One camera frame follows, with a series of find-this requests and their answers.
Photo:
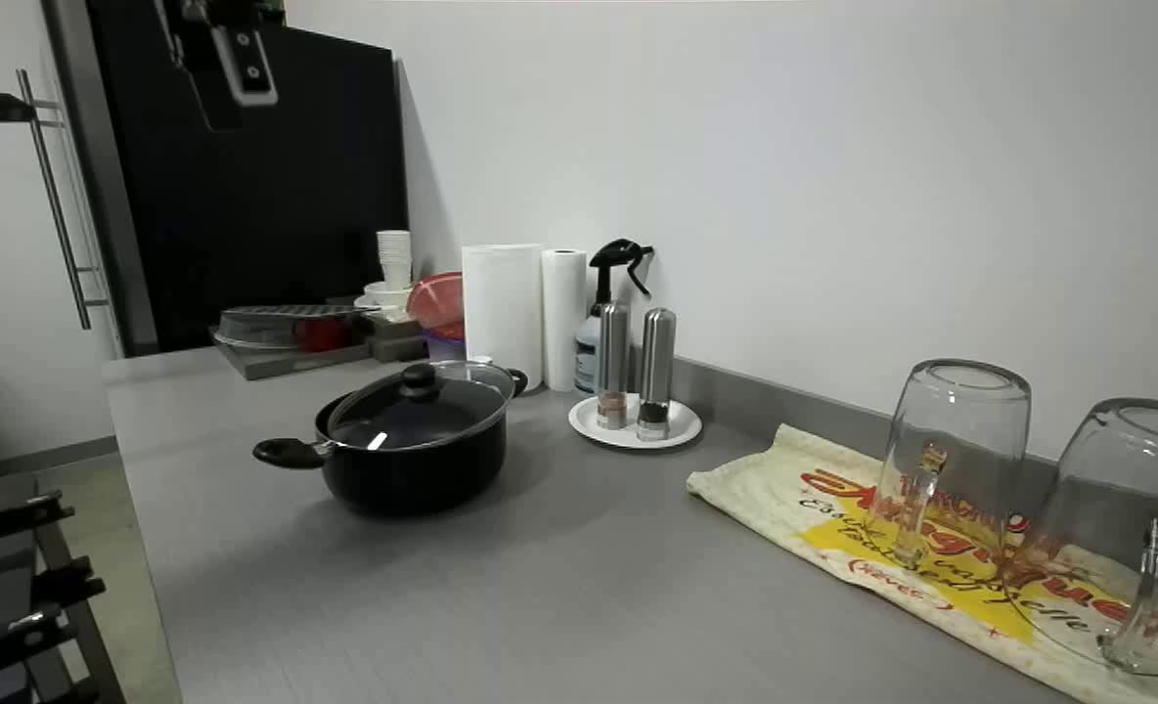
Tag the small white plate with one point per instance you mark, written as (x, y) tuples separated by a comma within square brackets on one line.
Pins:
[(682, 430)]

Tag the black metal rack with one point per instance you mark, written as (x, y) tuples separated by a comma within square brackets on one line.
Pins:
[(14, 629)]

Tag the purple container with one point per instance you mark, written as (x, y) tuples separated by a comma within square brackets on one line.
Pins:
[(443, 344)]

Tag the black cooking pot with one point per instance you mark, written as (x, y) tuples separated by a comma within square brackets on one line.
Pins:
[(409, 470)]

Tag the black refrigerator panel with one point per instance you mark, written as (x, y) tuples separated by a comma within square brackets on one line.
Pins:
[(289, 199)]

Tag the wide white paper towel roll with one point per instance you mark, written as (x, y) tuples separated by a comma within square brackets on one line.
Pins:
[(503, 308)]

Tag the stack of white cups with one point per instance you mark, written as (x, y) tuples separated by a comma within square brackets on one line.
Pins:
[(391, 259)]

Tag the slim white paper towel roll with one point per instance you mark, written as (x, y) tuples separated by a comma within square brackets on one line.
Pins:
[(563, 316)]

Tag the cream cloth with red-yellow print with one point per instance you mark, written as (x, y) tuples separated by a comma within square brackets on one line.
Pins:
[(789, 504)]

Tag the steel salt grinder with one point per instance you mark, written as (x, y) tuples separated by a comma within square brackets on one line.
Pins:
[(613, 354)]

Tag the clear plastic food container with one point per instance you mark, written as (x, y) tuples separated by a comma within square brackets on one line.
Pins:
[(270, 327)]

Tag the steel pepper grinder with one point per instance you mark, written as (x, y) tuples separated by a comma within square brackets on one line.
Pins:
[(658, 354)]

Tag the glass lid with black knob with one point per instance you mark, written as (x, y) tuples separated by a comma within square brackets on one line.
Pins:
[(417, 381)]

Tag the spray bottle with black trigger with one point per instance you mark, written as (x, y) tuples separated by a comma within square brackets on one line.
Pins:
[(619, 257)]

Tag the red plastic bowl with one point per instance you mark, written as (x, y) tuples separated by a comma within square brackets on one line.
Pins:
[(439, 298)]

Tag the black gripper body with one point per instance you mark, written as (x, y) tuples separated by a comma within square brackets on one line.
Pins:
[(246, 62)]

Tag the upturned clear drinking glass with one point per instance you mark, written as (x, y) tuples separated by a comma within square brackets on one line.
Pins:
[(954, 443), (1126, 482)]

